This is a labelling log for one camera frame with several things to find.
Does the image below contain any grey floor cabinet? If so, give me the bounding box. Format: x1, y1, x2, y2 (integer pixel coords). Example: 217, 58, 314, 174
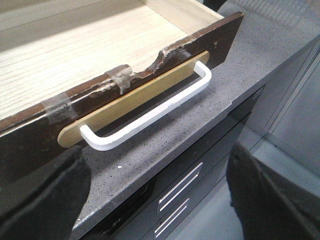
239, 42, 320, 162

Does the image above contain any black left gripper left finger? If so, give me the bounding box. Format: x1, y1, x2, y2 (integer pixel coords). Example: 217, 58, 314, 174
0, 145, 91, 240

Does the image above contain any wooden drawer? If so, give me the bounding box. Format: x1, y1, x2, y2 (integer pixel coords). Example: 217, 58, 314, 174
0, 0, 244, 187

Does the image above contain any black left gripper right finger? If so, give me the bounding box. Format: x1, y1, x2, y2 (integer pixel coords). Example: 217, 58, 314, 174
226, 143, 320, 240

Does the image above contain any white drawer handle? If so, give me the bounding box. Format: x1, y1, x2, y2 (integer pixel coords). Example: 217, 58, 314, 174
79, 61, 212, 151

